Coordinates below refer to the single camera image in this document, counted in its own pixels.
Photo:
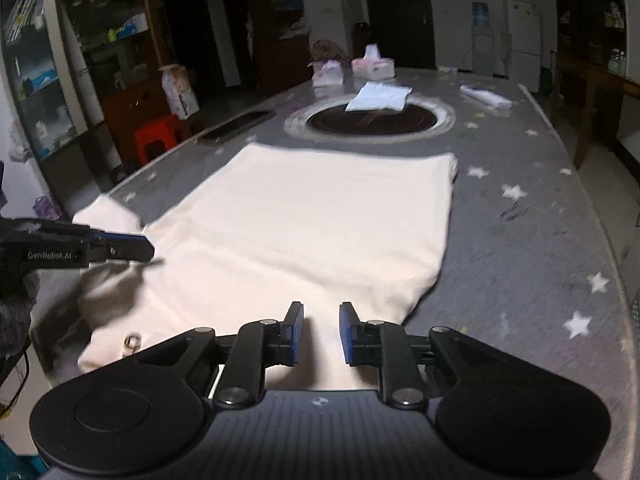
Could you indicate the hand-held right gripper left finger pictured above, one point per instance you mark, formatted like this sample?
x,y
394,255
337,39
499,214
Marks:
x,y
296,334

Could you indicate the red plastic stool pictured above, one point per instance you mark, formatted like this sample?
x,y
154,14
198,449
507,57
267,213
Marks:
x,y
157,141

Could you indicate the white folded cloth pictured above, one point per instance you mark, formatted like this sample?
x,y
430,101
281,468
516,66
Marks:
x,y
380,96

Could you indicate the pink tissue pack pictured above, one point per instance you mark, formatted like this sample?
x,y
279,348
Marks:
x,y
372,66

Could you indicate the person's left hand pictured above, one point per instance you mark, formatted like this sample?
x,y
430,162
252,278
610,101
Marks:
x,y
15,310

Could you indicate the round black hot plate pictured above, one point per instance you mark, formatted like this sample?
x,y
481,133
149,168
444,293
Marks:
x,y
372,119

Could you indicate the dark wooden door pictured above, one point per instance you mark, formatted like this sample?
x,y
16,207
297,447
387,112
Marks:
x,y
397,12

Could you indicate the water dispenser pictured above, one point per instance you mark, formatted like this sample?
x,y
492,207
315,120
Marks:
x,y
482,40

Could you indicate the white tissue pack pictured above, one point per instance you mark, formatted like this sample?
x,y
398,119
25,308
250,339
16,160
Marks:
x,y
327,74

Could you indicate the wooden shelf with bottles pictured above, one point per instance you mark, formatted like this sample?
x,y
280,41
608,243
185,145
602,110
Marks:
x,y
597,50

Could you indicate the grey star-print tablecloth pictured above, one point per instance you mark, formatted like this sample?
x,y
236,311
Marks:
x,y
525,260

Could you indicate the glass-door display cabinet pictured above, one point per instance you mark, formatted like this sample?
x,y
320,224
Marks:
x,y
37,70

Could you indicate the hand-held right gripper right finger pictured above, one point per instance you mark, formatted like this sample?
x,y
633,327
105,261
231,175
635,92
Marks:
x,y
347,335

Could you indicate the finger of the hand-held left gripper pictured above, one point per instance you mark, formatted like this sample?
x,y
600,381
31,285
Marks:
x,y
130,247

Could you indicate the dark wooden shelf unit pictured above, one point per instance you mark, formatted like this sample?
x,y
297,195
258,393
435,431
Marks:
x,y
115,35

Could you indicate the brown crumpled cloth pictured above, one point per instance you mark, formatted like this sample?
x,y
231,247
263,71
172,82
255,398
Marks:
x,y
327,51

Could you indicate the white refrigerator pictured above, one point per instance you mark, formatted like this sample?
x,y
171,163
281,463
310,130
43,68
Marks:
x,y
524,42

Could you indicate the cream t-shirt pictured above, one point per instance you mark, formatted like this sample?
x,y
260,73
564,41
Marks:
x,y
300,220

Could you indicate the long white packet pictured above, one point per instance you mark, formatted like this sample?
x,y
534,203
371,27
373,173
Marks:
x,y
485,97

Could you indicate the white printed bag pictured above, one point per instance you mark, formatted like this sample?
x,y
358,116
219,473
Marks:
x,y
179,91

